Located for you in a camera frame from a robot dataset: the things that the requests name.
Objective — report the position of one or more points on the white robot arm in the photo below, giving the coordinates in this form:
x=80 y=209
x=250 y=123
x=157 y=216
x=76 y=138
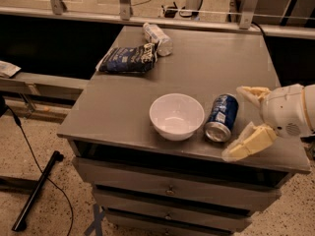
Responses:
x=286 y=112

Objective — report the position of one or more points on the clear plastic water bottle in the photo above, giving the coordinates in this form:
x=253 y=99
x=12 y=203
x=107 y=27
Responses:
x=154 y=34

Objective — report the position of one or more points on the white bowl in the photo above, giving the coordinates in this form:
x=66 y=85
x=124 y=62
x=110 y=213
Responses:
x=176 y=116

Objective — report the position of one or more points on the blue pepsi can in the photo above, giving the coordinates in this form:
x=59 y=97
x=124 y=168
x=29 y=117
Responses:
x=219 y=125

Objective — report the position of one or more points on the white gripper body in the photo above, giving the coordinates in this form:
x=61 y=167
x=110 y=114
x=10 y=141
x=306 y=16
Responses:
x=283 y=110

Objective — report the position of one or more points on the middle drawer knob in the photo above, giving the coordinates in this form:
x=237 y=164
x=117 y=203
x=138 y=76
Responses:
x=168 y=216

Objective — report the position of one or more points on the white packet on ledge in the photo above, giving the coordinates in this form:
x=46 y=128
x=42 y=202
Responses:
x=8 y=70

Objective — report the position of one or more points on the metal railing frame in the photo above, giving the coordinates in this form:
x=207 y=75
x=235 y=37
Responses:
x=284 y=18

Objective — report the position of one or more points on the grey drawer cabinet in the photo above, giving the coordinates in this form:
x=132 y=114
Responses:
x=129 y=165

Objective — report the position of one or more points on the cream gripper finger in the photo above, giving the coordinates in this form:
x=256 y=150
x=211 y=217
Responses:
x=251 y=140
x=255 y=95

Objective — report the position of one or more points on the top drawer knob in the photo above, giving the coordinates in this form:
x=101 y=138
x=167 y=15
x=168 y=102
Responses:
x=169 y=191

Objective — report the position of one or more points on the blue chip bag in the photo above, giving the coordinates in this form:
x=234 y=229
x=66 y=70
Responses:
x=120 y=60

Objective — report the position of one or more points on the drawer knob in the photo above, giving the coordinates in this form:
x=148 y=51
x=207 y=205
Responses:
x=169 y=191
x=168 y=216

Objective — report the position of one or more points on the black stand leg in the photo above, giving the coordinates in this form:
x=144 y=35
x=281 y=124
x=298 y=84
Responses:
x=20 y=223

